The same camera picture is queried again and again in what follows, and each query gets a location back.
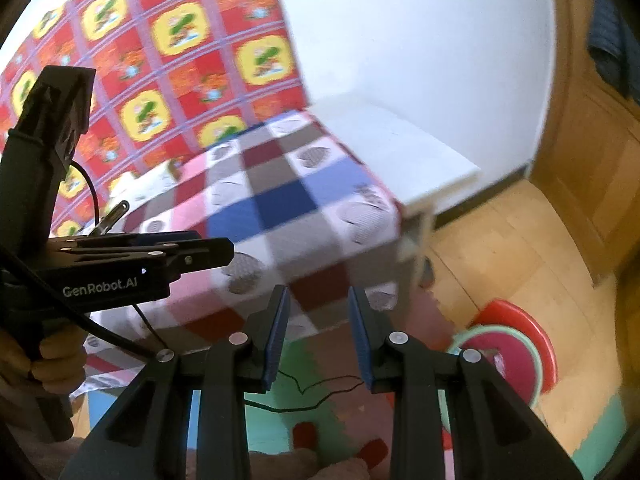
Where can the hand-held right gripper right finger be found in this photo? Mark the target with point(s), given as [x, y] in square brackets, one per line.
[357, 340]

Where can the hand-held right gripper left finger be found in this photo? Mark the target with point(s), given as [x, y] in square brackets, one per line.
[277, 340]

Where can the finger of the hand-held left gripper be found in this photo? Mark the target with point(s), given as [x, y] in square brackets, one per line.
[200, 257]
[125, 241]

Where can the red basin green rim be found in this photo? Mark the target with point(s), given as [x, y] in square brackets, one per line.
[505, 360]

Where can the person's left hand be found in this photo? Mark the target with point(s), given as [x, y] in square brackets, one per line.
[60, 365]

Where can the metal spring clip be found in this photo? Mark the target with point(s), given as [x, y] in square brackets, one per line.
[112, 216]

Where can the long white box green end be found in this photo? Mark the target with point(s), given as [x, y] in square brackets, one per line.
[145, 182]

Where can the colourful foam mat tiles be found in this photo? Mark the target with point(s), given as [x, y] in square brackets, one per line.
[270, 430]

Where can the checkered heart blanket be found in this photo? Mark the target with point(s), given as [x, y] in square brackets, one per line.
[280, 200]

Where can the red plastic stool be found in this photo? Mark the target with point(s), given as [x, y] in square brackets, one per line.
[520, 312]

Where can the white table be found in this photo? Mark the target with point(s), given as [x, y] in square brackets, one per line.
[400, 150]

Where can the dark blue hanging clothes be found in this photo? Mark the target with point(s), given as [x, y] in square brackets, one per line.
[615, 45]

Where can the red yellow floral wall cloth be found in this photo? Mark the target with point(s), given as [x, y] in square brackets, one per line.
[175, 35]

